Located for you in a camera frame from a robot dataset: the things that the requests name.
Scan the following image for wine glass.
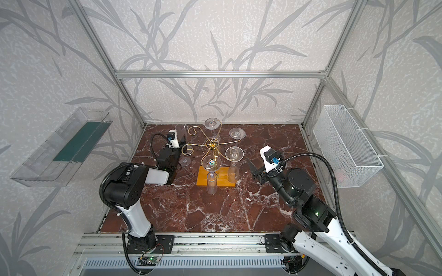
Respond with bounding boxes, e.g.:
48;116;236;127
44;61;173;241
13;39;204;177
201;154;222;195
229;128;246;140
225;146;244;184
204;117;221;142
180;145;193;167
174;124;187;145

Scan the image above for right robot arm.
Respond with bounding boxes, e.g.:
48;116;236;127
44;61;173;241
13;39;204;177
248;152;404;276

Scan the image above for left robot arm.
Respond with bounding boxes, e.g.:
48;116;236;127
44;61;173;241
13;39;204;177
99;143;184;251

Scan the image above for yellow wooden rack base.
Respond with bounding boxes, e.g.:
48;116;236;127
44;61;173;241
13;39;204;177
196;166;236;187

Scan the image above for green circuit board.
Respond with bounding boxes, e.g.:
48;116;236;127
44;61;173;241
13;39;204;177
138;256;162;267

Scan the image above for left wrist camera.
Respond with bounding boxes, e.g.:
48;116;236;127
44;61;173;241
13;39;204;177
166;130;180;149

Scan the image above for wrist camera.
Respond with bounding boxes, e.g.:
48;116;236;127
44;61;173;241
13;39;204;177
166;130;180;149
260;146;280;173

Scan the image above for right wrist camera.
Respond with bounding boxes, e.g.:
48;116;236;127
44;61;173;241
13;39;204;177
260;146;280;173

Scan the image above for gold wire glass rack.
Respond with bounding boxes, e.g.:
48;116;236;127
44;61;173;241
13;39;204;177
184;125;241;161

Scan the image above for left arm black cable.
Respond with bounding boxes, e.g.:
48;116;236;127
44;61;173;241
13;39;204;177
99;133;170;276

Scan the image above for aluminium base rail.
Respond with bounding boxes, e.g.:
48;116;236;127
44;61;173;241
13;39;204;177
70;232;363;258

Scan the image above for white wire mesh basket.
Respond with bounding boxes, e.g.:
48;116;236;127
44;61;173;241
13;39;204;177
313;105;384;188

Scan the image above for clear plastic wall shelf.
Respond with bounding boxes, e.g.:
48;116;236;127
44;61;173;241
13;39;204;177
10;108;113;187

